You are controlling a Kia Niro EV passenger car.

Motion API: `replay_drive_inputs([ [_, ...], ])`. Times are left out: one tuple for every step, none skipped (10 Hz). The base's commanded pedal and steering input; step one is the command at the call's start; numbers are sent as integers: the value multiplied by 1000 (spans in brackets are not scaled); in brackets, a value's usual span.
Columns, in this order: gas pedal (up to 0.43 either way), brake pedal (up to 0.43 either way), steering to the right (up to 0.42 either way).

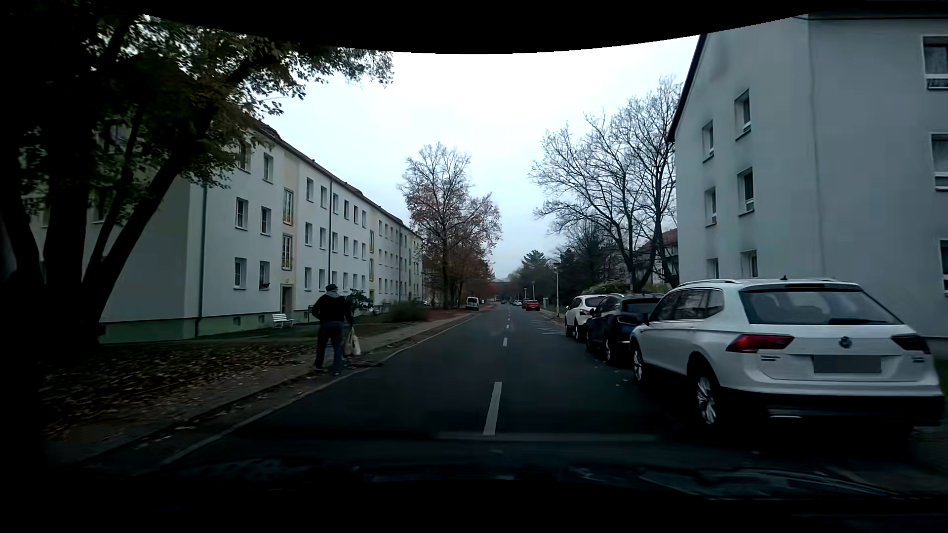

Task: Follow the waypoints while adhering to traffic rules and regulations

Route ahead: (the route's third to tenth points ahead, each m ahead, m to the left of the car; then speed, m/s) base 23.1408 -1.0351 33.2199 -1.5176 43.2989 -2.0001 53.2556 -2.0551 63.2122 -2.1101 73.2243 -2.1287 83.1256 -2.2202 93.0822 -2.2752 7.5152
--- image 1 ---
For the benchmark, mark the lamp post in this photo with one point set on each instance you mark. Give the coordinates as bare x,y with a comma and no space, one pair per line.
556,289

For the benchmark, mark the dark grey asphalt road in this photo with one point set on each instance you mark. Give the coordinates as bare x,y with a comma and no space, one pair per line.
444,385

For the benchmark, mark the white bench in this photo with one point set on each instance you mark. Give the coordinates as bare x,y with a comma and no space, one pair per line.
282,320

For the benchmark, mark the car's own bonnet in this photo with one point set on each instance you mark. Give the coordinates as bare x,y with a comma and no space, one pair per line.
474,481

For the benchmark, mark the large dark tree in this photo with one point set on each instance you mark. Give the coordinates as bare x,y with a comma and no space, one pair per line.
111,148

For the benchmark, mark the long white apartment building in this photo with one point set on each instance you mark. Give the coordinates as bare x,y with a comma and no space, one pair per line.
244,244

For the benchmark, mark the white car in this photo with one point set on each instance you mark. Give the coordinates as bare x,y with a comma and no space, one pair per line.
580,311

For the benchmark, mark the leaf-covered grass verge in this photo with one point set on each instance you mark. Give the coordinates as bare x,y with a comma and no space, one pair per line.
148,370

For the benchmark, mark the white SUV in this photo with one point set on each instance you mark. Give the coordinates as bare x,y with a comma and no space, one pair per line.
785,348

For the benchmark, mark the large white building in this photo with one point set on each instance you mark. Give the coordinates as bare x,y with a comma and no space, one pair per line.
815,178

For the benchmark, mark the building with red roof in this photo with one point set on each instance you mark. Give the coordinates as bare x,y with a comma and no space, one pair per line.
663,259

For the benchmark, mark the road markings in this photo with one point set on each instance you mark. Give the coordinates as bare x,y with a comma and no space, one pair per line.
492,407

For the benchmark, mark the tall reddish-leaved tree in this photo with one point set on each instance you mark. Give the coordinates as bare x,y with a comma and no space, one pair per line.
448,222

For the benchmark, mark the bush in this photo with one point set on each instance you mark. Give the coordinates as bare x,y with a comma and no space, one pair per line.
406,311

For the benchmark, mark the person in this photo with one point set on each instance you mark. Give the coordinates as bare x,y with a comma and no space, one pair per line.
331,326

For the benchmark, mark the bare tree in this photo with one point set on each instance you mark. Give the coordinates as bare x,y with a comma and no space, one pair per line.
615,185

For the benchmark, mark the row of trees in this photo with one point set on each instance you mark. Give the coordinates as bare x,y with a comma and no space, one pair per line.
544,274

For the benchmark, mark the leaf-covered pavement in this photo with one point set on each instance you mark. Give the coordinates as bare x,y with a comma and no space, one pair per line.
244,385

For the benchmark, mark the dark blue car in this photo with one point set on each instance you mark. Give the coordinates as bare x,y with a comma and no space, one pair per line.
618,322

